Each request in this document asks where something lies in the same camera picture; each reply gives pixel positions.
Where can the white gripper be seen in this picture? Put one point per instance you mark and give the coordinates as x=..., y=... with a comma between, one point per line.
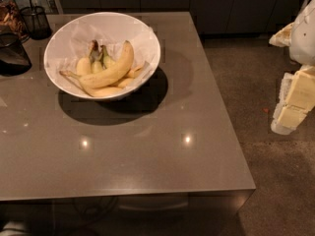
x=304, y=36

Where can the long top yellow banana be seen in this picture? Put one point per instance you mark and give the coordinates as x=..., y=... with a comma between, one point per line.
x=125, y=61

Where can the bottom yellow banana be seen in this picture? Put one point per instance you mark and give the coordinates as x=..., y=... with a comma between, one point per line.
x=100, y=91

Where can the white bowl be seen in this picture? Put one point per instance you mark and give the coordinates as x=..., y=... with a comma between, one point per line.
x=65, y=36

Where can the white paper bowl liner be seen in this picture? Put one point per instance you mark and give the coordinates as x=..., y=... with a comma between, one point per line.
x=138, y=40

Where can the dark cabinet fronts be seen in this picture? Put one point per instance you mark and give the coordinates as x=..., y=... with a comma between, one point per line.
x=209, y=16

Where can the dark glass container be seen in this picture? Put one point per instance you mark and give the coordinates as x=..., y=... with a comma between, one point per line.
x=14, y=59

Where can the glass jar with snacks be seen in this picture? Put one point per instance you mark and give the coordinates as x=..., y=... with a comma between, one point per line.
x=11, y=20

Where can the black wire mesh cup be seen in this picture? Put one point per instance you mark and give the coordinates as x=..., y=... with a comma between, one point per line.
x=36, y=22

